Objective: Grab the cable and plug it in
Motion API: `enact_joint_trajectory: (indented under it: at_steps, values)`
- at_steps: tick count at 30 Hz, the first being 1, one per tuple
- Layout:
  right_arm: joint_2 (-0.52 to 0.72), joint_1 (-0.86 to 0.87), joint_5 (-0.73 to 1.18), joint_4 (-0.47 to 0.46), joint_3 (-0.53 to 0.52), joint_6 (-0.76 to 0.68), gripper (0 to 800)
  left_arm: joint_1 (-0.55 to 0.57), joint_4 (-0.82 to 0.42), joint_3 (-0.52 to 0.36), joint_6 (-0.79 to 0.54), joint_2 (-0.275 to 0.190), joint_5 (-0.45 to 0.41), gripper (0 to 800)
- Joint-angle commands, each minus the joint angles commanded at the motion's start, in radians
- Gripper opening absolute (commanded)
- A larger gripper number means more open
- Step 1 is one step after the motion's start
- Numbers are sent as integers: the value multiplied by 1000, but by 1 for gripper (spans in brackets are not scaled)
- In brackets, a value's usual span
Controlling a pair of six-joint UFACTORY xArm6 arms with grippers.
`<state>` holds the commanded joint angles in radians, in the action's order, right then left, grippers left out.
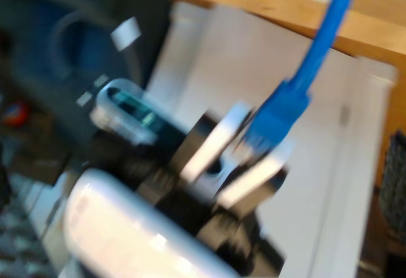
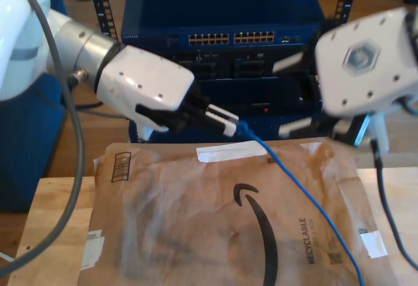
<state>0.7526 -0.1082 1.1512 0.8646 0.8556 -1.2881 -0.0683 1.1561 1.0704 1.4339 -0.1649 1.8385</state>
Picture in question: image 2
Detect blue network cable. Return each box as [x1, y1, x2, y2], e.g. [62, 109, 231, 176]
[234, 121, 366, 286]

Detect blue box under rack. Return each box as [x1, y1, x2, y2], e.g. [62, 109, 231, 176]
[127, 116, 327, 145]

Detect black rack server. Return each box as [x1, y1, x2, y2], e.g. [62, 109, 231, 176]
[161, 48, 316, 81]

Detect brown paper mailer bag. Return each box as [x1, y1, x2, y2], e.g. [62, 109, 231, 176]
[77, 136, 398, 286]

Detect blue sofa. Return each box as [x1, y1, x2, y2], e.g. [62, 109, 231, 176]
[0, 0, 72, 214]

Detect black camera cable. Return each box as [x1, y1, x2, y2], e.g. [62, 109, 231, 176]
[73, 101, 130, 119]
[372, 138, 418, 266]

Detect black perforated rack frame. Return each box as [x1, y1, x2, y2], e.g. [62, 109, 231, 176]
[87, 0, 362, 120]

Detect blue network switch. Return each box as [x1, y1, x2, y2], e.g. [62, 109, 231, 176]
[120, 0, 327, 51]

